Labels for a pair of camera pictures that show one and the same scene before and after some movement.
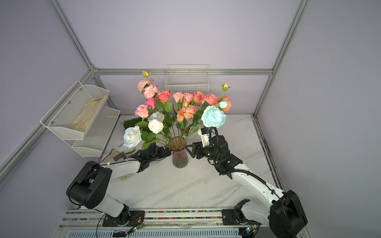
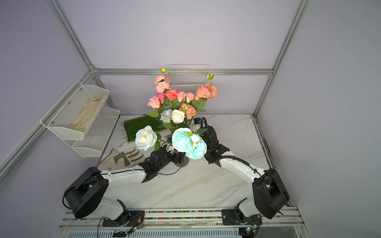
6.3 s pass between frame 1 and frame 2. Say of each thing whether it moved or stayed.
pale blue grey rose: moved
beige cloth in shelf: stayed
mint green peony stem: moved
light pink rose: moved
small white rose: moved
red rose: moved
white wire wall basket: stayed
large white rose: moved
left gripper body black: moved
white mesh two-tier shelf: stayed
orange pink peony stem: moved
